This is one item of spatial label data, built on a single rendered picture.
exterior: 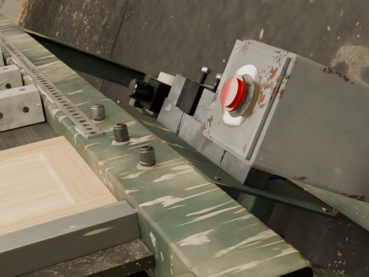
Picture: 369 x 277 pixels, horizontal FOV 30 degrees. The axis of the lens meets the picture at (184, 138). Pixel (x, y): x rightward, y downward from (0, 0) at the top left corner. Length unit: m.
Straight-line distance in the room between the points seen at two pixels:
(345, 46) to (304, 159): 1.47
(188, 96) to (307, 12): 1.24
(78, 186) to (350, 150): 0.51
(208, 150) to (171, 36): 2.16
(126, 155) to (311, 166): 0.45
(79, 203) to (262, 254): 0.36
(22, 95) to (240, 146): 0.85
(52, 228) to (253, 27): 1.82
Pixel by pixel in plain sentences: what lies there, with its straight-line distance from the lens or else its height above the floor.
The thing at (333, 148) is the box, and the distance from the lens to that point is 0.73.
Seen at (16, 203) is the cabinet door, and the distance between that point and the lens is 1.10.
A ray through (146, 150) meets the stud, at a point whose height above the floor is 0.87.
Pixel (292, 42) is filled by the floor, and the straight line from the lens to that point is 2.40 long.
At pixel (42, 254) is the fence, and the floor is 1.01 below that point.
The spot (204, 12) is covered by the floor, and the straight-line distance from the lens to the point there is 3.05.
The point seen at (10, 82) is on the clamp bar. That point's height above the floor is 0.93.
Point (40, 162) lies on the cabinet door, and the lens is 1.24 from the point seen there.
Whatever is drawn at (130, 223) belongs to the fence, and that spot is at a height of 0.90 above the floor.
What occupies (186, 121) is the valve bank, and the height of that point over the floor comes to 0.74.
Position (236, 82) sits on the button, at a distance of 0.71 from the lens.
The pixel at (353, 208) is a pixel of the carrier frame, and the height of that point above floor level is 0.18.
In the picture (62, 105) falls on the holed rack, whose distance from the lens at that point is 1.41.
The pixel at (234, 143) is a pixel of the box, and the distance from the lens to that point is 0.71.
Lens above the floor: 1.30
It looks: 27 degrees down
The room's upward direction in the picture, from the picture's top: 72 degrees counter-clockwise
